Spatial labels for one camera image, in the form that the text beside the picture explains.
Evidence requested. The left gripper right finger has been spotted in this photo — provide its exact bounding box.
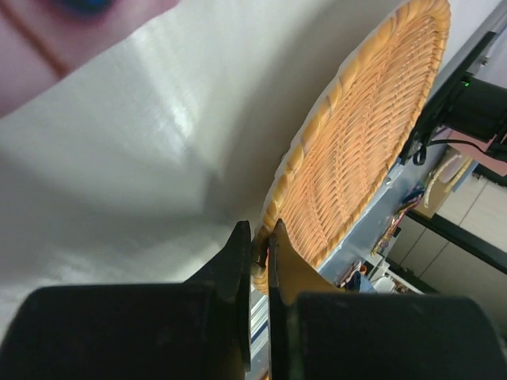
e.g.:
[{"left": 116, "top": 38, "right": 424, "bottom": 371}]
[{"left": 268, "top": 221, "right": 506, "bottom": 379}]

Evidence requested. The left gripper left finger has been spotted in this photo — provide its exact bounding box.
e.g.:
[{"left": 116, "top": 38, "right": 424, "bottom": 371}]
[{"left": 1, "top": 221, "right": 251, "bottom": 379}]

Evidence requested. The round woven wicker plate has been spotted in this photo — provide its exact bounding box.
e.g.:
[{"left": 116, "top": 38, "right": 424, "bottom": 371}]
[{"left": 251, "top": 0, "right": 452, "bottom": 296}]

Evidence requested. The purple printed placemat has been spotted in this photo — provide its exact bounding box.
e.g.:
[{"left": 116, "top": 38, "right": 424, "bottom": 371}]
[{"left": 1, "top": 0, "right": 177, "bottom": 116}]

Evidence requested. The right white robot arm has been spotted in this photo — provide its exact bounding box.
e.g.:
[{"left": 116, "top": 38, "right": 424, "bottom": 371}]
[{"left": 444, "top": 78, "right": 506, "bottom": 141}]

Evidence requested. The cluttered background workbench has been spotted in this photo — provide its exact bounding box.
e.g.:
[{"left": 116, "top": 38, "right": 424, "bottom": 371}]
[{"left": 322, "top": 144, "right": 506, "bottom": 302}]

